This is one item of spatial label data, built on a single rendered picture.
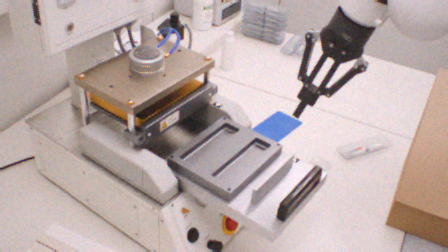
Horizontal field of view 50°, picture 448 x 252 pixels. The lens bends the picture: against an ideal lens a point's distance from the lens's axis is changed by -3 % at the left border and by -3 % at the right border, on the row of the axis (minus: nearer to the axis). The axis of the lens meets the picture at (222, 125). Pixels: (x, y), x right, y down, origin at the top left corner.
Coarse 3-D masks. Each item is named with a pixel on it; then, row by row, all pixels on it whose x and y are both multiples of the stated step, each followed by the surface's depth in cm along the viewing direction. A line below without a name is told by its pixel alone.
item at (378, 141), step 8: (376, 136) 152; (384, 136) 152; (352, 144) 147; (360, 144) 148; (368, 144) 148; (376, 144) 148; (384, 144) 148; (344, 152) 144; (352, 152) 144; (360, 152) 144
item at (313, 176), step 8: (312, 168) 101; (320, 168) 101; (304, 176) 99; (312, 176) 99; (320, 176) 102; (304, 184) 96; (312, 184) 99; (296, 192) 94; (304, 192) 96; (288, 200) 92; (296, 200) 94; (280, 208) 92; (288, 208) 92; (280, 216) 93
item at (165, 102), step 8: (192, 80) 116; (184, 88) 113; (192, 88) 113; (96, 96) 108; (168, 96) 110; (176, 96) 110; (184, 96) 111; (96, 104) 110; (104, 104) 108; (152, 104) 107; (160, 104) 107; (168, 104) 107; (104, 112) 109; (112, 112) 107; (120, 112) 105; (144, 112) 104; (152, 112) 104; (160, 112) 105; (120, 120) 107; (136, 120) 103; (144, 120) 102
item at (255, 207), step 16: (288, 160) 102; (176, 176) 102; (256, 176) 103; (272, 176) 98; (288, 176) 104; (192, 192) 101; (208, 192) 98; (240, 192) 99; (256, 192) 95; (272, 192) 100; (288, 192) 100; (224, 208) 97; (240, 208) 96; (256, 208) 96; (272, 208) 96; (256, 224) 93; (272, 224) 93; (288, 224) 96; (272, 240) 92
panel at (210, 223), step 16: (176, 208) 103; (192, 208) 107; (208, 208) 110; (176, 224) 103; (192, 224) 107; (208, 224) 111; (224, 224) 115; (240, 224) 119; (208, 240) 111; (224, 240) 115
